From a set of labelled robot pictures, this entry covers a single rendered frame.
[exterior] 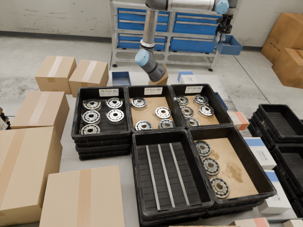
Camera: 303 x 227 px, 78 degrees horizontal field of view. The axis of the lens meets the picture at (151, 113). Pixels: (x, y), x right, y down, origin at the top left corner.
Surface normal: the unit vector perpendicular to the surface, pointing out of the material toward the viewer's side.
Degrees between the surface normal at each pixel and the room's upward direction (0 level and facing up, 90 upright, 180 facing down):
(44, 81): 90
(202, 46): 90
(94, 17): 90
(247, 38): 90
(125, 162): 0
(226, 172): 0
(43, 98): 0
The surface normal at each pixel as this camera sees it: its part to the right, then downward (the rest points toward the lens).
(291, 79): -0.15, 0.69
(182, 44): 0.07, 0.72
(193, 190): 0.10, -0.70
